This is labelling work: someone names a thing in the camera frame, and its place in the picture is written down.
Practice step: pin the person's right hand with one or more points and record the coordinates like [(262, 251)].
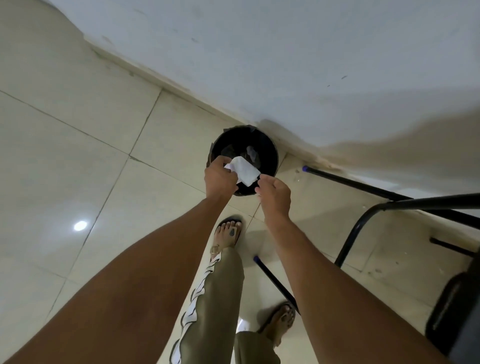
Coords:
[(275, 197)]

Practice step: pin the person's left hand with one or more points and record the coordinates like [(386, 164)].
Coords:
[(219, 180)]

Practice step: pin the person's left fingers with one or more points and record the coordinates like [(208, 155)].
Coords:
[(231, 173)]

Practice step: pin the person's right fingers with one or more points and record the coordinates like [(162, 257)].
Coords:
[(262, 183)]

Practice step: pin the white paper tissue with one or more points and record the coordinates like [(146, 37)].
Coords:
[(245, 170)]

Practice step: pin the person's left forearm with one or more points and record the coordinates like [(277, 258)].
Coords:
[(112, 288)]

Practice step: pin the person's right forearm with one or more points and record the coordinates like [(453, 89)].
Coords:
[(337, 292)]

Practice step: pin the crumpled white paper scrap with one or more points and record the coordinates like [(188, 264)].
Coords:
[(251, 153)]

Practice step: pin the black round trash bin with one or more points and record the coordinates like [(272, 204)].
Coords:
[(243, 144)]

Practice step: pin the person's left foot sandal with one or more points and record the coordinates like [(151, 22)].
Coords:
[(227, 236)]

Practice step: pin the person's foot sandal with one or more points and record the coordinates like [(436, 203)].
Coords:
[(227, 236), (279, 322)]

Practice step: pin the person's left leg olive trousers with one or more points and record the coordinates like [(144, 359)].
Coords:
[(210, 311)]

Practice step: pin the person's leg olive trousers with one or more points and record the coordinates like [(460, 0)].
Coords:
[(255, 348), (210, 311)]

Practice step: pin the person's right foot sandal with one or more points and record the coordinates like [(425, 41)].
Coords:
[(279, 322)]

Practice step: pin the person's right leg olive trousers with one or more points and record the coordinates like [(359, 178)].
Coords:
[(255, 348)]

